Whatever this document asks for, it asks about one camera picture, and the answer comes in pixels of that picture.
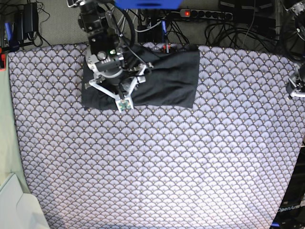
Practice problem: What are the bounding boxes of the black power brick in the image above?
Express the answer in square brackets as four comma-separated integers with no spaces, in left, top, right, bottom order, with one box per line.
[14,2,39,41]

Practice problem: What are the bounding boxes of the black power strip red switch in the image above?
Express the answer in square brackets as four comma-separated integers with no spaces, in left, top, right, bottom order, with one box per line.
[179,9,234,21]

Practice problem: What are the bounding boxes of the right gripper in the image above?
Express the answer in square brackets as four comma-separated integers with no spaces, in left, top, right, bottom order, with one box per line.
[85,46,154,94]

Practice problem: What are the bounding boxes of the white plastic bin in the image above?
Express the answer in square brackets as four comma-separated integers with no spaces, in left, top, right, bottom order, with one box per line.
[0,173,49,229]

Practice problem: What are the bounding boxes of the tangled black cables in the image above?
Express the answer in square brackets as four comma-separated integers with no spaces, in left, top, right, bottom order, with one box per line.
[166,14,305,57]

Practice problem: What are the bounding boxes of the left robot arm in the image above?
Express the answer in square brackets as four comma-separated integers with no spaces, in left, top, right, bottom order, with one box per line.
[279,0,305,98]

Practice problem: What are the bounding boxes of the black OpenArm box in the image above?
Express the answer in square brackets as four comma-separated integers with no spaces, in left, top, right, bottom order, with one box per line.
[270,146,305,229]

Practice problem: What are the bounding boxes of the dark grey T-shirt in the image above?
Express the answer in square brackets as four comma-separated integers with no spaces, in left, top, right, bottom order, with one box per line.
[81,44,200,111]

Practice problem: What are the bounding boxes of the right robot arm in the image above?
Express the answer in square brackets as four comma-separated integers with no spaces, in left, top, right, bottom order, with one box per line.
[67,0,152,98]

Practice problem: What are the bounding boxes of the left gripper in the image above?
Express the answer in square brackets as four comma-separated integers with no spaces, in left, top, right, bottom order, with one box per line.
[286,69,305,98]

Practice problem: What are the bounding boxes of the fan patterned tablecloth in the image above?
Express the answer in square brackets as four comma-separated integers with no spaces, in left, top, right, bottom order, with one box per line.
[9,44,305,229]

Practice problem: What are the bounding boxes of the red clamp at left edge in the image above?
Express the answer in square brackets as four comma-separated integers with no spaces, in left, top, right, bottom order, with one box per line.
[0,47,7,71]

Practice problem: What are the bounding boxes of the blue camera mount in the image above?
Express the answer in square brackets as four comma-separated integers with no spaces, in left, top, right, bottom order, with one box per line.
[115,0,182,10]

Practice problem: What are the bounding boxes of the red black table clamp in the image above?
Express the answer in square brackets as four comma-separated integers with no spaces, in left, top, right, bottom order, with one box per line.
[162,43,171,54]

